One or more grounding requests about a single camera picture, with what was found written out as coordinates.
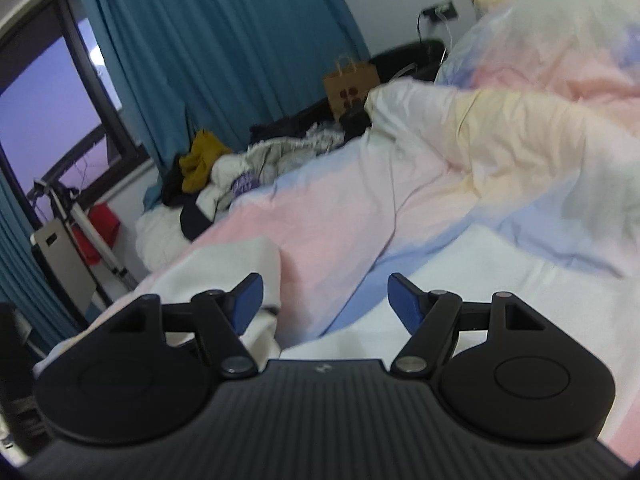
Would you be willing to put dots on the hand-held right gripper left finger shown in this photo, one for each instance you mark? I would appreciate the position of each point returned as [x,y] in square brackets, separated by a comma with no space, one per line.
[247,305]

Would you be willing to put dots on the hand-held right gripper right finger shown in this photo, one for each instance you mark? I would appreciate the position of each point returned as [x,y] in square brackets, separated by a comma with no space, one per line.
[405,305]

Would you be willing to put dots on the white sweatpants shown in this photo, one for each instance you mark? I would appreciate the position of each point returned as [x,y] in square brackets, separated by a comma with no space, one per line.
[240,260]

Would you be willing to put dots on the blue curtain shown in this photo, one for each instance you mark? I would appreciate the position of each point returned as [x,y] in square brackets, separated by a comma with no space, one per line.
[30,270]
[225,45]

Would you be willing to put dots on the navy garment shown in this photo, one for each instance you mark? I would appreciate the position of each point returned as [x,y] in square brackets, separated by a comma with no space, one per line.
[195,222]

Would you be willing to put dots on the white folded board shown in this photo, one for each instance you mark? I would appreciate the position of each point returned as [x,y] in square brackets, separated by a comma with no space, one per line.
[60,260]

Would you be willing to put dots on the white crumpled blanket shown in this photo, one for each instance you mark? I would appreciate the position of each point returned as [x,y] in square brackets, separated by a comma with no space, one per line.
[160,240]

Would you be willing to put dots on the pastel tie-dye bedding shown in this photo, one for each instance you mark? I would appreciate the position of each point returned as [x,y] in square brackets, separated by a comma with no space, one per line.
[325,210]

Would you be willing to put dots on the white hoodie with purple print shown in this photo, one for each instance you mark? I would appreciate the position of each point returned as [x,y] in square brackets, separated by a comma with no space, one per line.
[240,182]

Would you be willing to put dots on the black garment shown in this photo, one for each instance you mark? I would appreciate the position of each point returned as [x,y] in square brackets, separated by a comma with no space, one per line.
[172,187]

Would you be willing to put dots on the red cloth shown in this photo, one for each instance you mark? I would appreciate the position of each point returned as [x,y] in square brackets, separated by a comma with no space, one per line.
[100,230]

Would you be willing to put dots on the mustard yellow garment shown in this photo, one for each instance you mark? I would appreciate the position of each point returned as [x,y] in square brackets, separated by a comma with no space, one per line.
[202,160]

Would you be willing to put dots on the grey patterned garment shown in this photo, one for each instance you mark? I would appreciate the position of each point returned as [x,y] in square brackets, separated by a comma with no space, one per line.
[295,152]

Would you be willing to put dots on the dark cloth pile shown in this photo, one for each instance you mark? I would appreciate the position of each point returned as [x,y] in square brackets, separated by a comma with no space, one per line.
[290,122]

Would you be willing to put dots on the small black box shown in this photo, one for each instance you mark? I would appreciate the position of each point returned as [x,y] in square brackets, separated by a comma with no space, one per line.
[356,122]

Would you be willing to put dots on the brown paper bag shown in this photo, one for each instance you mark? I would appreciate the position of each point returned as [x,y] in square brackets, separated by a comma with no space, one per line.
[350,87]

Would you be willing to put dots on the dark framed window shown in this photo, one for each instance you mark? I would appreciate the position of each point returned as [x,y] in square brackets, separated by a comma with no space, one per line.
[50,105]

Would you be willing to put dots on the pastel tie-dye pillow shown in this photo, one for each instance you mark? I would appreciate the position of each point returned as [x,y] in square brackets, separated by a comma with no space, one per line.
[540,45]

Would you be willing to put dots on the black wall socket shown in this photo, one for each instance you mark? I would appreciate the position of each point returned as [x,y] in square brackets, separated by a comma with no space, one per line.
[440,11]

